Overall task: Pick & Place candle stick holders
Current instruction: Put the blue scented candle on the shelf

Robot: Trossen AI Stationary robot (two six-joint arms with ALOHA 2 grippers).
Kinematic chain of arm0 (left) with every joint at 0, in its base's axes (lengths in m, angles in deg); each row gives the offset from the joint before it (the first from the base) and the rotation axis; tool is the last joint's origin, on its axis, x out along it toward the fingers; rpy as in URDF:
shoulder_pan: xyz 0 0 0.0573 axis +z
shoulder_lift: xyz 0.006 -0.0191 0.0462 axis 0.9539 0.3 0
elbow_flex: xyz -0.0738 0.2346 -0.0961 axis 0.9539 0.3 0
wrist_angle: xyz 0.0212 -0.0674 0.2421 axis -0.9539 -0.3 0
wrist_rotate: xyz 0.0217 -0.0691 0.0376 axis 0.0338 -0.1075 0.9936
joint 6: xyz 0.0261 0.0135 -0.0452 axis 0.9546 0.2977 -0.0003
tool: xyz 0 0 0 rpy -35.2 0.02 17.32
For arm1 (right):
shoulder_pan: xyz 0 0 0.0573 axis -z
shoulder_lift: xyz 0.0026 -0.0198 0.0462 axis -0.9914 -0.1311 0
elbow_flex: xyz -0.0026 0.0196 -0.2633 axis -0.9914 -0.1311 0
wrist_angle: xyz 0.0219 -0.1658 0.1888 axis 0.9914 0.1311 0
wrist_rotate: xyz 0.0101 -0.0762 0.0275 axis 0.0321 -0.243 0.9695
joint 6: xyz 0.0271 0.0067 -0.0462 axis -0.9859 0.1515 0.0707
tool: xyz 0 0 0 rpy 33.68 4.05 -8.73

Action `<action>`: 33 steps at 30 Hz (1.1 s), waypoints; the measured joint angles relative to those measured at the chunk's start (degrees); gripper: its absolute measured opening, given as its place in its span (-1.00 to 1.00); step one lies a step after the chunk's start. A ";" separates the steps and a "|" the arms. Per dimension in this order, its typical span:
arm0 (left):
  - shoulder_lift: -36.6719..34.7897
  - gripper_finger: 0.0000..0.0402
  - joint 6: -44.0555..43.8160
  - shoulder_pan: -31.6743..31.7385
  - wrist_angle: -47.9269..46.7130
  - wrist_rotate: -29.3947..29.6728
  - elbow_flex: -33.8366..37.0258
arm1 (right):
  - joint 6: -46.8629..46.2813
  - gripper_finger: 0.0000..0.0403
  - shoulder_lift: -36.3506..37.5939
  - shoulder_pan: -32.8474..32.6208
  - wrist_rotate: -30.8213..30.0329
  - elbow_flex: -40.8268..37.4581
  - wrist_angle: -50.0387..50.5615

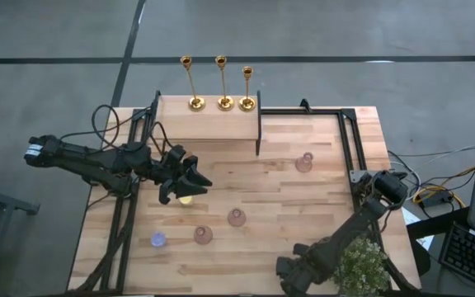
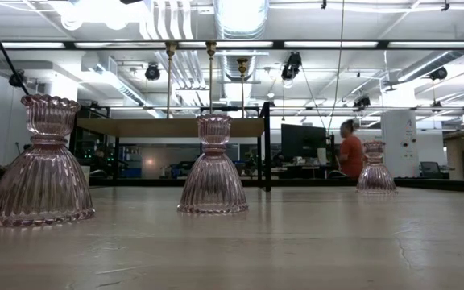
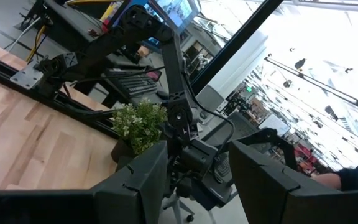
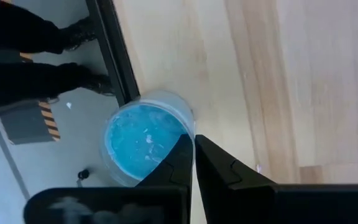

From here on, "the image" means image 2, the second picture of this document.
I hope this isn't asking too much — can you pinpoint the person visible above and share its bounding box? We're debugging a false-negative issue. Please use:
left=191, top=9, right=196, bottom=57
left=338, top=118, right=365, bottom=180

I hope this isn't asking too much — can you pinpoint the thin hanging cable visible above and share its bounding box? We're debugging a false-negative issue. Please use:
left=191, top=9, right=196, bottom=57
left=326, top=0, right=346, bottom=136

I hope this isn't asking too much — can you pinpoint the large black monitor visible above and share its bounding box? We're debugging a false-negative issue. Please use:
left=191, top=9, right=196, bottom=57
left=280, top=123, right=329, bottom=160

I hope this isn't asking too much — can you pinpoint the black ceiling spotlight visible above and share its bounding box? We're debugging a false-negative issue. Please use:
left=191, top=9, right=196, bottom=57
left=429, top=66, right=449, bottom=81
left=8, top=68, right=27, bottom=89
left=280, top=51, right=304, bottom=81
left=353, top=94, right=372, bottom=110
left=143, top=63, right=162, bottom=81

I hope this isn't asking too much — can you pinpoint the wooden shelf with black legs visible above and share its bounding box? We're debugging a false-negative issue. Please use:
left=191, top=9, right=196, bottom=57
left=70, top=101, right=272, bottom=193

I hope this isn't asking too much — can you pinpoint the dark office chair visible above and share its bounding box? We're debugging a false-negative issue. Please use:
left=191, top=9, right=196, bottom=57
left=419, top=160, right=443, bottom=179

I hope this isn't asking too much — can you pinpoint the black aluminium table frame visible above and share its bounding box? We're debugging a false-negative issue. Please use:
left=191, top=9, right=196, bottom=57
left=0, top=176, right=464, bottom=195

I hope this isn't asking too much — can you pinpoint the silver ventilation duct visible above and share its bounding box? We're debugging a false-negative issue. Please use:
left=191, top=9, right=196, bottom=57
left=213, top=0, right=271, bottom=81

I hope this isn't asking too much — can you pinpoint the black overhead frame beam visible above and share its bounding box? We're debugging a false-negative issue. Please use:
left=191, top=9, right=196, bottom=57
left=0, top=39, right=464, bottom=51

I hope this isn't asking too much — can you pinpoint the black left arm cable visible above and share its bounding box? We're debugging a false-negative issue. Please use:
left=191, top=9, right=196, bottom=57
left=0, top=0, right=31, bottom=97

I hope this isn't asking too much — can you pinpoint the pink ribbed glass candle holder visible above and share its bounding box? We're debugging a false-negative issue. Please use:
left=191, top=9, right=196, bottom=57
left=355, top=139, right=398, bottom=195
left=0, top=93, right=96, bottom=228
left=176, top=114, right=250, bottom=214

